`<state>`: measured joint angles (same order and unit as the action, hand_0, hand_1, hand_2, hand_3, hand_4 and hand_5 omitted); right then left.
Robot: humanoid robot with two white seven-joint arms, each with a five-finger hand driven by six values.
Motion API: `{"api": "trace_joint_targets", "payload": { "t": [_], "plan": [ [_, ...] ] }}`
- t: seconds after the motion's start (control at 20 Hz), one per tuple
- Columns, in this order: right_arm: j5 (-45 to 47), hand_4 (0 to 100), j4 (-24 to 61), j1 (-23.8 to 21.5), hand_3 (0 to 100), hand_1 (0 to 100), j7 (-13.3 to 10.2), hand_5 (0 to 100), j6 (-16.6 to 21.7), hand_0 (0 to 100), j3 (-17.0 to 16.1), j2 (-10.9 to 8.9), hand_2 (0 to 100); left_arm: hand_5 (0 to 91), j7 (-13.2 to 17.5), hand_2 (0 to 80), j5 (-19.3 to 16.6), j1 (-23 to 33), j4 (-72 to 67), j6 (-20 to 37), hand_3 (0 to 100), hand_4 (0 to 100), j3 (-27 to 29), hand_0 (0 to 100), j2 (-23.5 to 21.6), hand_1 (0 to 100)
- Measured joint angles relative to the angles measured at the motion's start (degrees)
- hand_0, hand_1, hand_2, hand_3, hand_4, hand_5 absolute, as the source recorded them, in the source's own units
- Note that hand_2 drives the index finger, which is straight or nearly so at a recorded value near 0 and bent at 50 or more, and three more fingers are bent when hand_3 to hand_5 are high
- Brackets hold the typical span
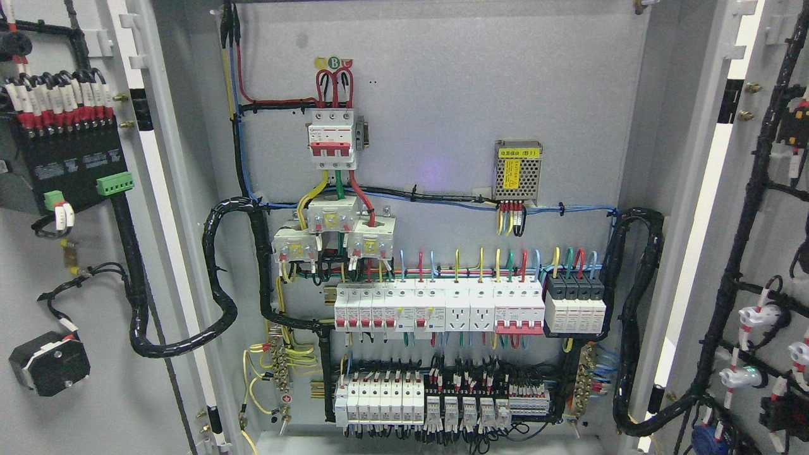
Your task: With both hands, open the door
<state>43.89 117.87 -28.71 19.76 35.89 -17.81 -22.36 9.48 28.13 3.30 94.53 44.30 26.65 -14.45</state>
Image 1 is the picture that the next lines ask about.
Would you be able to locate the black white surge protector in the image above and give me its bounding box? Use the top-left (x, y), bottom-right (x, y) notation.
top-left (543, 274), bottom-right (607, 339)

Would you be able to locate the grey cabinet door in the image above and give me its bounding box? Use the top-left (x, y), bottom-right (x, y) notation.
top-left (609, 1), bottom-right (807, 454)
top-left (2, 1), bottom-right (220, 454)

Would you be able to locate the white miniature breaker row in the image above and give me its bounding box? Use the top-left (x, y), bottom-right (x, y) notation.
top-left (333, 280), bottom-right (447, 339)

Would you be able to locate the black relay terminal row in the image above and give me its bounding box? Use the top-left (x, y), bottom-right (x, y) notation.
top-left (421, 358), bottom-right (557, 439)

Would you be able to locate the red three-pole main breaker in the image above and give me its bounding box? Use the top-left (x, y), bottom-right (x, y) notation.
top-left (307, 107), bottom-right (356, 171)

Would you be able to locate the white lower breaker row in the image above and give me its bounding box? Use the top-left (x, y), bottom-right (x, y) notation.
top-left (334, 370), bottom-right (427, 427)

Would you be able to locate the white double socket module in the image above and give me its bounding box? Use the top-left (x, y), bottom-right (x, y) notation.
top-left (445, 279), bottom-right (495, 333)

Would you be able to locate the black corrugated cable conduit left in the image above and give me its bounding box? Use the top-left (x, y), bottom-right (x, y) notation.
top-left (111, 193), bottom-right (332, 360)

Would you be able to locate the brass ground terminal bar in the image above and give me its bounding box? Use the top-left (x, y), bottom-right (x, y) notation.
top-left (569, 343), bottom-right (596, 420)

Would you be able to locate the white current transformer group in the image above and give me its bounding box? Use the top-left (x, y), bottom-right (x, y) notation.
top-left (272, 195), bottom-right (396, 263)

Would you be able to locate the white rotary selector switch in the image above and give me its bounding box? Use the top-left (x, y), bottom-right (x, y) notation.
top-left (9, 331), bottom-right (90, 397)

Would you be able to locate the perforated metal power supply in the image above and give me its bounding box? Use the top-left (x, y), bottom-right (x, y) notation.
top-left (493, 140), bottom-right (543, 202)

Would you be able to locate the black digital power meter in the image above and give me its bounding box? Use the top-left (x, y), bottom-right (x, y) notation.
top-left (1, 112), bottom-right (127, 216)

